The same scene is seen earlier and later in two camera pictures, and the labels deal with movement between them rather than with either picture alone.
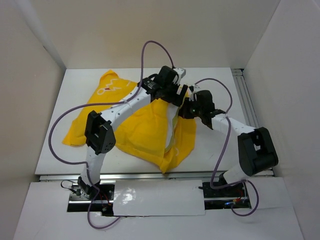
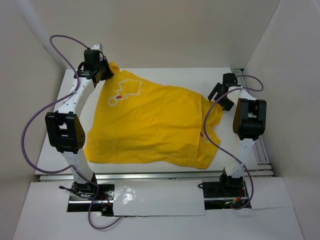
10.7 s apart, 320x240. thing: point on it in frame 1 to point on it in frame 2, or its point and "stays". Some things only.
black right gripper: x=184 y=111 to x=227 y=105
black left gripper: x=176 y=99 to x=109 y=73
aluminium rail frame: x=240 y=76 stays
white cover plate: x=158 y=197 stays
